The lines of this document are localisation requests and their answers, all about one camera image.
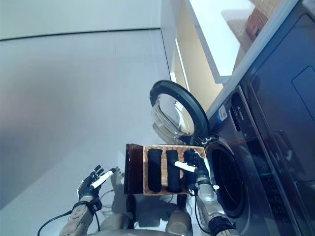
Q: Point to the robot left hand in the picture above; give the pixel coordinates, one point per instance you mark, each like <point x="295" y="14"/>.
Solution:
<point x="88" y="186"/>

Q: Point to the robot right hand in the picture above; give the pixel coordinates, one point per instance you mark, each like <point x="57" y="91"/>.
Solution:
<point x="201" y="169"/>

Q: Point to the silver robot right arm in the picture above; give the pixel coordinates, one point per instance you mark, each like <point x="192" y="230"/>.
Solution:
<point x="209" y="204"/>

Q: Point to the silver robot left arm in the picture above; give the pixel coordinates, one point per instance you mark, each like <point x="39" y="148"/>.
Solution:
<point x="76" y="218"/>

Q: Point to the blue white machine label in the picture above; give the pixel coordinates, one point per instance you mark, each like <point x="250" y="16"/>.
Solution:
<point x="222" y="113"/>

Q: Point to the round washing machine door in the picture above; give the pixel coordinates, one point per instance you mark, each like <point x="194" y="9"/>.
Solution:
<point x="194" y="105"/>

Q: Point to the grey front-load washing machine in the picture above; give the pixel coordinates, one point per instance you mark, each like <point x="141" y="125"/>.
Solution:
<point x="275" y="123"/>

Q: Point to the metal door hinge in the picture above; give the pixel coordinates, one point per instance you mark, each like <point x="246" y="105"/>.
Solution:
<point x="206" y="140"/>

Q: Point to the woven wicker basket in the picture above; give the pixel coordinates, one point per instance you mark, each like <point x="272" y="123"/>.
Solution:
<point x="163" y="169"/>

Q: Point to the silver robot left leg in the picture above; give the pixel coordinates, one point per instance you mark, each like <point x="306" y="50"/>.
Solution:
<point x="118" y="221"/>

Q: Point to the silver robot leg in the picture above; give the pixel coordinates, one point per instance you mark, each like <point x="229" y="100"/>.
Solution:
<point x="118" y="221"/>
<point x="178" y="218"/>

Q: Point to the silver robot right leg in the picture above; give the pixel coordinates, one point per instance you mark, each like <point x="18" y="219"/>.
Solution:
<point x="178" y="218"/>

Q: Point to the silver robot torso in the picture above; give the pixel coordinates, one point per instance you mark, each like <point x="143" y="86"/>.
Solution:
<point x="145" y="233"/>

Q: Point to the cream cabinet panel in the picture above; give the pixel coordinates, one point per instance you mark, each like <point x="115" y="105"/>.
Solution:
<point x="194" y="49"/>

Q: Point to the white countertop slab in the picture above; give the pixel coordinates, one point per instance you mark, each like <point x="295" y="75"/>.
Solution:
<point x="216" y="37"/>

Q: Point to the brown woven box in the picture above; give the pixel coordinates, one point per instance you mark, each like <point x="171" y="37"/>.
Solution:
<point x="256" y="22"/>

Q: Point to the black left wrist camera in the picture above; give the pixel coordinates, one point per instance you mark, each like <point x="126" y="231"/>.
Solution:
<point x="96" y="205"/>

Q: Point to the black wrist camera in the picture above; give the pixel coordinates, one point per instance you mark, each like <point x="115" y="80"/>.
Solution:
<point x="96" y="205"/>
<point x="192" y="189"/>

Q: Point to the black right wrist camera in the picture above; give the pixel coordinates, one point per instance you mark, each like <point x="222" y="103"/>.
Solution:
<point x="192" y="189"/>

